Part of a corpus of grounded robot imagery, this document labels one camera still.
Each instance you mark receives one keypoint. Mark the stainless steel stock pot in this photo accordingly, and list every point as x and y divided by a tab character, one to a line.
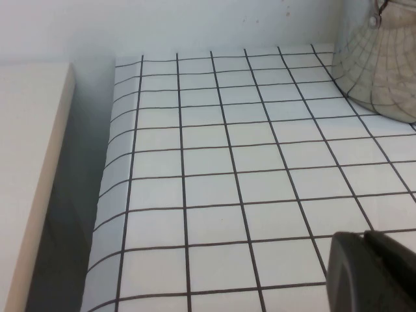
377	71

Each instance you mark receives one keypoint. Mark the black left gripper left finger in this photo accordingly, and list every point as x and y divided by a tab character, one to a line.
354	282

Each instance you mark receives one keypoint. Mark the white black-grid tablecloth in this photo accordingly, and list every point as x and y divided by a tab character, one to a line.
227	182

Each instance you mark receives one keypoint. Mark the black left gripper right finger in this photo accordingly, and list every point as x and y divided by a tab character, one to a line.
396	256

